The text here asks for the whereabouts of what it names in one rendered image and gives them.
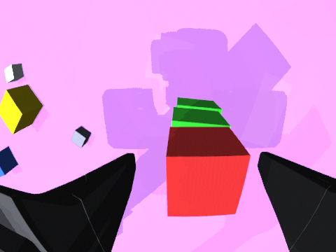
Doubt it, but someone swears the red block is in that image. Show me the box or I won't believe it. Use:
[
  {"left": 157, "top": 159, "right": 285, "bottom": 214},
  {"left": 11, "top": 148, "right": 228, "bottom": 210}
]
[{"left": 165, "top": 127, "right": 251, "bottom": 216}]

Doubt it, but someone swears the green block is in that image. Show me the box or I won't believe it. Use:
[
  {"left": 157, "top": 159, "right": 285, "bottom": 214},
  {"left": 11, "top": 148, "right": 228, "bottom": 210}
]
[
  {"left": 176, "top": 98, "right": 222, "bottom": 114},
  {"left": 171, "top": 106, "right": 230, "bottom": 127}
]

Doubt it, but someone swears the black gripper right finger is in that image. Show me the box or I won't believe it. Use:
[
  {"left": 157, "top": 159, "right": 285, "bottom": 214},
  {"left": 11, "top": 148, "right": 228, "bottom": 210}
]
[{"left": 258, "top": 151, "right": 336, "bottom": 252}]

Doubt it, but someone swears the yellow block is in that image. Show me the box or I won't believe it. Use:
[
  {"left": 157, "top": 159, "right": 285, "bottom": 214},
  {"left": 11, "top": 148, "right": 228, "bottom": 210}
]
[{"left": 0, "top": 84, "right": 43, "bottom": 134}]

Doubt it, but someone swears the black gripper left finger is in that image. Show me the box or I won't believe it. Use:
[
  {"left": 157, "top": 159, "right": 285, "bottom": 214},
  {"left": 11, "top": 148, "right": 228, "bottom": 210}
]
[{"left": 0, "top": 152, "right": 137, "bottom": 252}]

